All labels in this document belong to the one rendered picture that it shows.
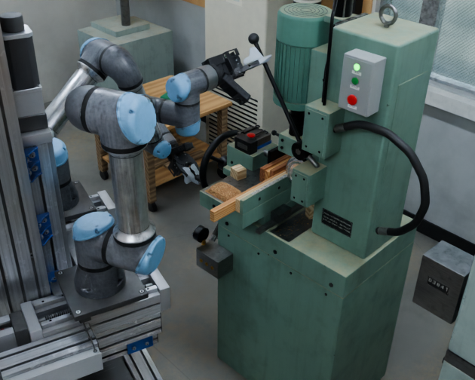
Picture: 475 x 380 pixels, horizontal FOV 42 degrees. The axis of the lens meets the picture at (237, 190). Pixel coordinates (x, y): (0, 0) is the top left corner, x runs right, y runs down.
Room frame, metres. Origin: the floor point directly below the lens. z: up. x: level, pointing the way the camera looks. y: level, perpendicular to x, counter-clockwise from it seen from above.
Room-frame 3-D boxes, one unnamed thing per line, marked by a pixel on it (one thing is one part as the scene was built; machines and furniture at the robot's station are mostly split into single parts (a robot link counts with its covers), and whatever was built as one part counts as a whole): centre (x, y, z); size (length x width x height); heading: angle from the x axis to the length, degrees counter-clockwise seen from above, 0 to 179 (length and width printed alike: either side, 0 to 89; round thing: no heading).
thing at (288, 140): (1.91, -0.21, 1.03); 0.14 x 0.07 x 0.09; 47
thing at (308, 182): (1.69, -0.23, 1.02); 0.09 x 0.07 x 0.12; 137
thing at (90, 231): (1.41, 0.40, 0.98); 0.13 x 0.12 x 0.14; 68
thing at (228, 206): (1.85, -0.12, 0.92); 0.59 x 0.02 x 0.04; 137
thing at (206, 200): (1.99, -0.11, 0.87); 0.61 x 0.30 x 0.06; 137
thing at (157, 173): (3.36, 0.48, 0.32); 0.66 x 0.57 x 0.64; 135
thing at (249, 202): (1.89, -0.22, 0.93); 0.60 x 0.02 x 0.06; 137
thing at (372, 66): (1.61, -0.34, 1.40); 0.10 x 0.06 x 0.16; 47
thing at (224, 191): (1.80, 0.04, 0.91); 0.12 x 0.09 x 0.03; 47
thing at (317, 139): (1.67, -0.25, 1.22); 0.09 x 0.08 x 0.15; 47
